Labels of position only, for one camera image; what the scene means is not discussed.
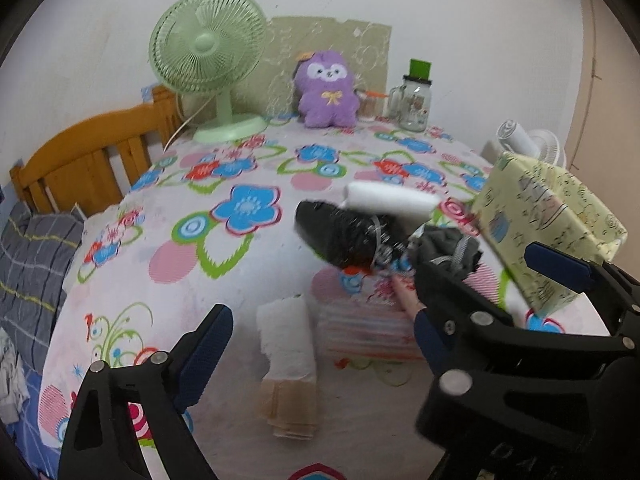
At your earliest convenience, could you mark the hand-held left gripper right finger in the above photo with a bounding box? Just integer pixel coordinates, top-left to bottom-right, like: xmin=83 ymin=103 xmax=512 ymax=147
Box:
xmin=414 ymin=308 xmax=454 ymax=377

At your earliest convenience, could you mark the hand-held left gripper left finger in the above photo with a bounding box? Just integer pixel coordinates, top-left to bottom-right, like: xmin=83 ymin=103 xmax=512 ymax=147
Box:
xmin=59 ymin=304 xmax=234 ymax=480

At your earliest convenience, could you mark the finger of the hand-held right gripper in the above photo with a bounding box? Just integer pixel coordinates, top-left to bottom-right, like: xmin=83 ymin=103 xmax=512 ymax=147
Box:
xmin=525 ymin=242 xmax=640 ymax=321
xmin=415 ymin=265 xmax=640 ymax=480

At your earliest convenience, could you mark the grey cloth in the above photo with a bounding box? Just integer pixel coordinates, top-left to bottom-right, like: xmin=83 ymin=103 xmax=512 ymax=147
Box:
xmin=407 ymin=226 xmax=484 ymax=281

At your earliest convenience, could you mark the pale yellow patterned box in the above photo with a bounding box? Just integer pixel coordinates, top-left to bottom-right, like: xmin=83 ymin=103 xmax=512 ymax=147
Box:
xmin=470 ymin=151 xmax=629 ymax=319

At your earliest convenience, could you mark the clear zip bags stack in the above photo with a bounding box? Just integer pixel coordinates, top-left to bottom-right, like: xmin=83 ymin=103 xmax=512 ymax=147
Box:
xmin=314 ymin=300 xmax=426 ymax=362

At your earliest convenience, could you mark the white fluffy towel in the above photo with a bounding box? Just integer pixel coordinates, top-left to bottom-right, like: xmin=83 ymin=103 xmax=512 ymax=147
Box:
xmin=255 ymin=294 xmax=319 ymax=382

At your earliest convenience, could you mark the beige cloth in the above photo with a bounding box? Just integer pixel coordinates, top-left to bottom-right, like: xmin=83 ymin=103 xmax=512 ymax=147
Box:
xmin=260 ymin=376 xmax=322 ymax=442

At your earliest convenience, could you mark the smooth white towel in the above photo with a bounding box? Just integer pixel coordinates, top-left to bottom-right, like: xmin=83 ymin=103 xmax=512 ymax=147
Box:
xmin=344 ymin=181 xmax=437 ymax=224

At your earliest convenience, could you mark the floral tablecloth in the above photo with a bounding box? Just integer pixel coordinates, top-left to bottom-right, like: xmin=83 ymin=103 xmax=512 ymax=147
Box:
xmin=37 ymin=116 xmax=618 ymax=480

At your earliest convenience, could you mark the white desk fan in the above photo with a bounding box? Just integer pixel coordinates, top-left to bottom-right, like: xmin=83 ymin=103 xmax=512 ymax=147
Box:
xmin=495 ymin=119 xmax=569 ymax=169

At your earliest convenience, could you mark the blue bed sheet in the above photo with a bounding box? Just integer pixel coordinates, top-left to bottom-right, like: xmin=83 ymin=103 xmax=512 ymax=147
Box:
xmin=10 ymin=360 xmax=62 ymax=476

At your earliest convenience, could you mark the beige door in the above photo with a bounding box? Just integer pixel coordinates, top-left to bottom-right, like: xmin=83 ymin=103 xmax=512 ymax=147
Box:
xmin=565 ymin=0 xmax=640 ymax=196

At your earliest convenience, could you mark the glass jar mug green lid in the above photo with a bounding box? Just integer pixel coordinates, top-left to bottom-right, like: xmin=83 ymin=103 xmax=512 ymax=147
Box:
xmin=387 ymin=59 xmax=434 ymax=134

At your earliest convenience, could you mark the grey plaid pillow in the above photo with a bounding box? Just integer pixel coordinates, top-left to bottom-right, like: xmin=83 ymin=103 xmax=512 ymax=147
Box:
xmin=0 ymin=202 xmax=86 ymax=377

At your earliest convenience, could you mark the white crumpled cloth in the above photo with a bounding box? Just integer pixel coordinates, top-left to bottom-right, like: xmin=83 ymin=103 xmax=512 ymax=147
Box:
xmin=0 ymin=329 xmax=32 ymax=427

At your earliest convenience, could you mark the small cup with orange stick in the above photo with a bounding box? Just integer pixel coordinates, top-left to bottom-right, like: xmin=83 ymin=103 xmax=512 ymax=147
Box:
xmin=357 ymin=86 xmax=389 ymax=122

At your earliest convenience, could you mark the purple plush toy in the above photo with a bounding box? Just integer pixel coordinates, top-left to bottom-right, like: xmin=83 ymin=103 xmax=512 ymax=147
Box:
xmin=292 ymin=50 xmax=362 ymax=130

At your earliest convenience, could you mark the wooden bed headboard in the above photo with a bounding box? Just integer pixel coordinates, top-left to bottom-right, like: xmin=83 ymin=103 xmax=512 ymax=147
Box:
xmin=10 ymin=85 xmax=184 ymax=217

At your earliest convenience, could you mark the green desk fan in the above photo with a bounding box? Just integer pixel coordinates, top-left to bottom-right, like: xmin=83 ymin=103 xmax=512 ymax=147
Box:
xmin=148 ymin=0 xmax=269 ymax=145

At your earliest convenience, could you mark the white fan cable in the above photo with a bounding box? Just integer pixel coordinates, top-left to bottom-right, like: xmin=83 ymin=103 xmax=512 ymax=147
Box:
xmin=164 ymin=105 xmax=202 ymax=151

